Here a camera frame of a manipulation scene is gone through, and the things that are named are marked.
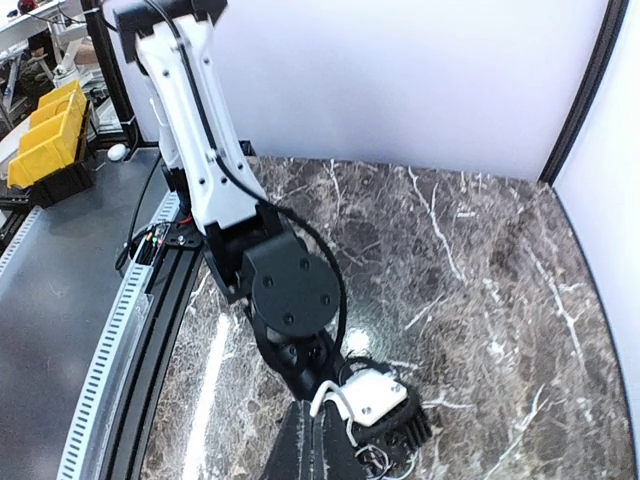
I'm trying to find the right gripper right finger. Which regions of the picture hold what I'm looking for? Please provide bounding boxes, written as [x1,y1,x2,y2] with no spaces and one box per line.
[312,401,366,480]

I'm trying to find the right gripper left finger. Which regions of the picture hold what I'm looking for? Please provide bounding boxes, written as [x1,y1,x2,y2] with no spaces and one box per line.
[262,401,313,480]

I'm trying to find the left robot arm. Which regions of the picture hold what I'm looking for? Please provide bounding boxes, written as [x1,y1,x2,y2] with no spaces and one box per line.
[113,1,347,400]

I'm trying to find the yellow bins outside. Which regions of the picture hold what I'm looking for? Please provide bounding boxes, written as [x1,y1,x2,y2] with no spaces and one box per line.
[7,80,94,208]

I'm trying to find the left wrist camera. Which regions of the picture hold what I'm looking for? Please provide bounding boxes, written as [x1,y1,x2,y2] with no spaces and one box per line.
[310,366,432,451]

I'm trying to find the black front rail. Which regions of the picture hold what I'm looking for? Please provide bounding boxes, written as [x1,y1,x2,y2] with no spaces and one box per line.
[99,139,211,480]

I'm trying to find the white slotted cable duct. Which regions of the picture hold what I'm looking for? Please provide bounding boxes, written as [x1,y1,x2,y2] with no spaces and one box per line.
[1,191,152,479]

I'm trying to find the right black frame post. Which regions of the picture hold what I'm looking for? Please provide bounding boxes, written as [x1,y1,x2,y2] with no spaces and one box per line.
[538,0,630,185]

